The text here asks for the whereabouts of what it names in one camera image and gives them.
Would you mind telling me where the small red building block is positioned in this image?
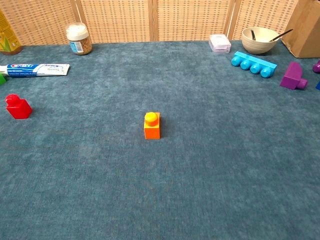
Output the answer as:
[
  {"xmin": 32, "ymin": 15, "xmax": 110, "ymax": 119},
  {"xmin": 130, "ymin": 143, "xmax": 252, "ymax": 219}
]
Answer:
[{"xmin": 5, "ymin": 93, "xmax": 33, "ymax": 120}]

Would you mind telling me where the small orange building block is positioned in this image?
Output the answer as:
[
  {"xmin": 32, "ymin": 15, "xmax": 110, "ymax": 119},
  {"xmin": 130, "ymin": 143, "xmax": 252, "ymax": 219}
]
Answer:
[{"xmin": 143, "ymin": 111, "xmax": 161, "ymax": 140}]

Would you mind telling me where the clear plastic box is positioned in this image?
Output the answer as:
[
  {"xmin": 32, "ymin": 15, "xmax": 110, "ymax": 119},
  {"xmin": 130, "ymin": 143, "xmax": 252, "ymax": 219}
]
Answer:
[{"xmin": 208, "ymin": 33, "xmax": 232, "ymax": 54}]

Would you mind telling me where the woven folding screen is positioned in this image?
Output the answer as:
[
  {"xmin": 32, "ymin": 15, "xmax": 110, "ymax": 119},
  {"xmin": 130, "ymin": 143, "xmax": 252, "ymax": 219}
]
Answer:
[{"xmin": 0, "ymin": 0, "xmax": 301, "ymax": 47}]

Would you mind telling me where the cyan four-stud long block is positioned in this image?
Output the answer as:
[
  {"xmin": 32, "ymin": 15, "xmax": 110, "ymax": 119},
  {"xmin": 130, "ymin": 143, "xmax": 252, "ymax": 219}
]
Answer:
[{"xmin": 231, "ymin": 51, "xmax": 278, "ymax": 79}]

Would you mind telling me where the white-lidded glass jar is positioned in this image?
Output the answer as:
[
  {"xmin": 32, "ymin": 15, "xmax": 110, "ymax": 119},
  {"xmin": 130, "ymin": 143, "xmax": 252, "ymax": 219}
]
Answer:
[{"xmin": 65, "ymin": 22, "xmax": 93, "ymax": 56}]

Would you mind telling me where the beige bowl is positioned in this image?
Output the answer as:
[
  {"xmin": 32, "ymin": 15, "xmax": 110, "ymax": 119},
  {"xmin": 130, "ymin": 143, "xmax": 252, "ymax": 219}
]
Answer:
[{"xmin": 241, "ymin": 26, "xmax": 280, "ymax": 55}]

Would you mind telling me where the white blue toothpaste tube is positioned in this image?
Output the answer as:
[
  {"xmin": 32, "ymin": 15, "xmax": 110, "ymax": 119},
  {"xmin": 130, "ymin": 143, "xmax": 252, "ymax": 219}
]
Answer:
[{"xmin": 0, "ymin": 63, "xmax": 71, "ymax": 78}]

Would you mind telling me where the purple sloped building block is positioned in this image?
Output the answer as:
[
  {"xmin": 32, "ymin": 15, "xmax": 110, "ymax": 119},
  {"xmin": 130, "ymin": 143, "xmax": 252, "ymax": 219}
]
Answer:
[{"xmin": 279, "ymin": 61, "xmax": 309, "ymax": 90}]

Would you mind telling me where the metal spoon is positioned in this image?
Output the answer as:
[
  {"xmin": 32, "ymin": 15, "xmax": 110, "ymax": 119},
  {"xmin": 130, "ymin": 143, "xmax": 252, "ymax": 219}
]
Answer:
[{"xmin": 268, "ymin": 28, "xmax": 294, "ymax": 43}]

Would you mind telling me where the cardboard box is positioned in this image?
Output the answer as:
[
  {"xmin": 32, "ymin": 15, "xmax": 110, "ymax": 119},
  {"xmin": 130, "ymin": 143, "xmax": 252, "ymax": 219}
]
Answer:
[{"xmin": 281, "ymin": 0, "xmax": 320, "ymax": 59}]

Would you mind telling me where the yellow tea bottle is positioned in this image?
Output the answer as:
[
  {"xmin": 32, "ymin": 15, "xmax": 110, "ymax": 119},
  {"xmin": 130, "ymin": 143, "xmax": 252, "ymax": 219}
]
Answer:
[{"xmin": 0, "ymin": 9, "xmax": 24, "ymax": 56}]

